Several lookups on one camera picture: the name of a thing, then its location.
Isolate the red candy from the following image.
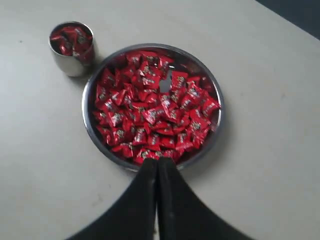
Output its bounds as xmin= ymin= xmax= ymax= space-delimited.
xmin=50 ymin=25 xmax=93 ymax=57
xmin=133 ymin=148 xmax=162 ymax=165

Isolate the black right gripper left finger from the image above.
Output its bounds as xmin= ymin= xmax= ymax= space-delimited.
xmin=69 ymin=158 xmax=158 ymax=240

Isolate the stainless steel bowl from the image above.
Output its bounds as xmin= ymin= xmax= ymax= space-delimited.
xmin=81 ymin=43 xmax=226 ymax=173

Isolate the stainless steel cup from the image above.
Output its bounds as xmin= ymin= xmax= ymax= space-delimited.
xmin=48 ymin=21 xmax=96 ymax=77

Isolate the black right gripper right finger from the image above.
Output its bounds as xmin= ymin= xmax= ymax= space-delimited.
xmin=157 ymin=157 xmax=251 ymax=240

